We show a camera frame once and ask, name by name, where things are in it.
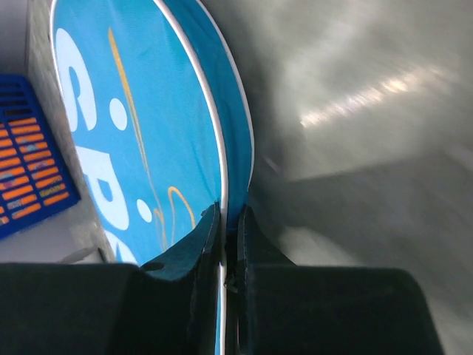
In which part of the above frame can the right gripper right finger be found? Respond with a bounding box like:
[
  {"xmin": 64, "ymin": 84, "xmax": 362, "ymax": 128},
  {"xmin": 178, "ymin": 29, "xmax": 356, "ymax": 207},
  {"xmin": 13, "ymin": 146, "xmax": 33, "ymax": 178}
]
[{"xmin": 235, "ymin": 207, "xmax": 443, "ymax": 354}]

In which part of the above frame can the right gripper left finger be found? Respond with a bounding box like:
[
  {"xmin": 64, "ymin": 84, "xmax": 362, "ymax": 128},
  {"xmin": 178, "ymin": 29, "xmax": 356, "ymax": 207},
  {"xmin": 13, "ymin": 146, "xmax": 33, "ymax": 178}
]
[{"xmin": 1, "ymin": 204, "xmax": 221, "ymax": 354}]

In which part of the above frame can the blue plastic basket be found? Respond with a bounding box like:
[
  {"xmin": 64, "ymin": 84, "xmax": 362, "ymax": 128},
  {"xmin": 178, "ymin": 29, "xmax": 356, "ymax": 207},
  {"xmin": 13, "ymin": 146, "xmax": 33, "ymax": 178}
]
[{"xmin": 1, "ymin": 74, "xmax": 80, "ymax": 239}]

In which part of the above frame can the blue racket cover bag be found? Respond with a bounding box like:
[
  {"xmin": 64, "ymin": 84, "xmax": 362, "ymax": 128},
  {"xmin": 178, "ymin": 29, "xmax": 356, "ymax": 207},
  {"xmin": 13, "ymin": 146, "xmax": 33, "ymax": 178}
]
[{"xmin": 50, "ymin": 0, "xmax": 254, "ymax": 355}]

